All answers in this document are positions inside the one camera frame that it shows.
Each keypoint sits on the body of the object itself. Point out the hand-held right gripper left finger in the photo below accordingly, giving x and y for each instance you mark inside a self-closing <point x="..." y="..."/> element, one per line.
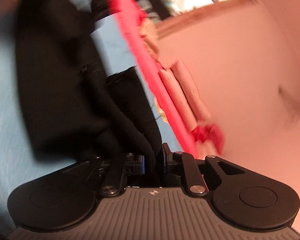
<point x="141" y="165"/>

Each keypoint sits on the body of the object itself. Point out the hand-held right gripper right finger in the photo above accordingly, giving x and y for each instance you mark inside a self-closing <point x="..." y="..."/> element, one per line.
<point x="166" y="162"/>

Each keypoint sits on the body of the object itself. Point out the black knit pants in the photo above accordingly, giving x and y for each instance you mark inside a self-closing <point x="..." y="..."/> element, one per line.
<point x="60" y="80"/>

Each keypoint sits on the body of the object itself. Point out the red cloth pile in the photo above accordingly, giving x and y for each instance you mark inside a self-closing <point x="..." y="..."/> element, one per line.
<point x="210" y="135"/>

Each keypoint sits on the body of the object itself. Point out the pink bed sheet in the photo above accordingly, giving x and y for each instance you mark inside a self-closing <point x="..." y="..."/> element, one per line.
<point x="145" y="62"/>

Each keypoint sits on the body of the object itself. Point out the blue floral blanket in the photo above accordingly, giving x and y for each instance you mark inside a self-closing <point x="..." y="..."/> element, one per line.
<point x="115" y="45"/>

